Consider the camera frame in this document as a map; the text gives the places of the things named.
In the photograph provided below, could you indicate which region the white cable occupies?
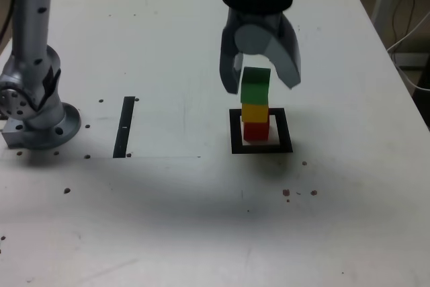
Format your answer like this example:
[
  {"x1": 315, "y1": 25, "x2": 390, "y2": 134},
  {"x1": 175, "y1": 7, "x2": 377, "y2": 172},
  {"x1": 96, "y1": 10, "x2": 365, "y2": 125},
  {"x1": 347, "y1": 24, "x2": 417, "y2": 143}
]
[{"x1": 386, "y1": 11, "x2": 430, "y2": 93}]

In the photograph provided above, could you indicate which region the red cube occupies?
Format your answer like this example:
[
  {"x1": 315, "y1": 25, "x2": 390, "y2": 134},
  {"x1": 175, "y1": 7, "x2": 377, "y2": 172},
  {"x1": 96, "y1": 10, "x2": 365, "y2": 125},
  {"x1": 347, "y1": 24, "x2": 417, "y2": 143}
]
[{"x1": 243, "y1": 121, "x2": 270, "y2": 142}]

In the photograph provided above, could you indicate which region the grey flat box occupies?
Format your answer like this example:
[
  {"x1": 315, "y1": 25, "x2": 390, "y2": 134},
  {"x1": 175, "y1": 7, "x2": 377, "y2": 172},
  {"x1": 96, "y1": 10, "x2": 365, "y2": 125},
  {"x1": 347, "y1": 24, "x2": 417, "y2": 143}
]
[{"x1": 391, "y1": 52, "x2": 430, "y2": 67}]

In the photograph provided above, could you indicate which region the black tape square outline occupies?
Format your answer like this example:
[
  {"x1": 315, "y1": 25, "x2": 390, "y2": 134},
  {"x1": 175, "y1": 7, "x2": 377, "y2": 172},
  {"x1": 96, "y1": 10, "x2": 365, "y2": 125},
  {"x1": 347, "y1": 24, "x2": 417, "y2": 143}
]
[{"x1": 228, "y1": 108, "x2": 294, "y2": 155}]

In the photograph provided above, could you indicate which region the black tape strip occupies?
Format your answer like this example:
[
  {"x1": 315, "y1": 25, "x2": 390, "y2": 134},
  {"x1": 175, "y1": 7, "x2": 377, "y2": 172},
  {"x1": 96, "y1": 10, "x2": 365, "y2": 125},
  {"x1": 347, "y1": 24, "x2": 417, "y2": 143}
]
[{"x1": 112, "y1": 96, "x2": 136, "y2": 159}]

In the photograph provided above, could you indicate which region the green cube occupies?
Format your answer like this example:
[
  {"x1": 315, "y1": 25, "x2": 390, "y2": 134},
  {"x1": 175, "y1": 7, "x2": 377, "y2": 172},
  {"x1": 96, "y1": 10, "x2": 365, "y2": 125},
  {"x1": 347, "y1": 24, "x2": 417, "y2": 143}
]
[{"x1": 240, "y1": 67, "x2": 271, "y2": 105}]

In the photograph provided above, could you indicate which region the yellow cube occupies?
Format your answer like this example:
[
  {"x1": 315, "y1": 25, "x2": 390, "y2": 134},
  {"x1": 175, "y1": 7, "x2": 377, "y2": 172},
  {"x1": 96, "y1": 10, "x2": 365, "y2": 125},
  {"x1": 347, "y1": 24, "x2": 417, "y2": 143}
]
[{"x1": 241, "y1": 102, "x2": 269, "y2": 124}]

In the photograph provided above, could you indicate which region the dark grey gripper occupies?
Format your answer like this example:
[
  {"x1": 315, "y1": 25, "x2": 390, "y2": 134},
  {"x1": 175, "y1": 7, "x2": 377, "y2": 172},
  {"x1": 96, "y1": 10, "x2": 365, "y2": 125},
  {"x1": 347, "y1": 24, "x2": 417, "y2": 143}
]
[{"x1": 218, "y1": 7, "x2": 302, "y2": 95}]

